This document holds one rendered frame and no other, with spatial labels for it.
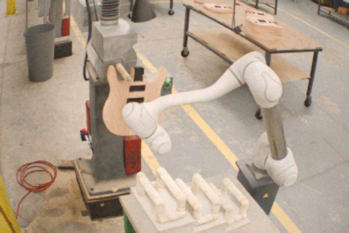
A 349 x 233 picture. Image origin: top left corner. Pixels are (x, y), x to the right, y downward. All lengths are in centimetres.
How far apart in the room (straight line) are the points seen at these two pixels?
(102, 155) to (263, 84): 140
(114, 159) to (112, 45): 112
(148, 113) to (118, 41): 37
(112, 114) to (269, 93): 90
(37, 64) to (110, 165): 248
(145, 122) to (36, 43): 321
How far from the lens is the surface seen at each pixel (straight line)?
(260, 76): 166
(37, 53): 481
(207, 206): 158
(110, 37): 179
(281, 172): 204
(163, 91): 235
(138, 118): 171
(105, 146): 263
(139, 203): 146
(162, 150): 180
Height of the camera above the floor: 211
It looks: 31 degrees down
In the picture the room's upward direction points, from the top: 5 degrees clockwise
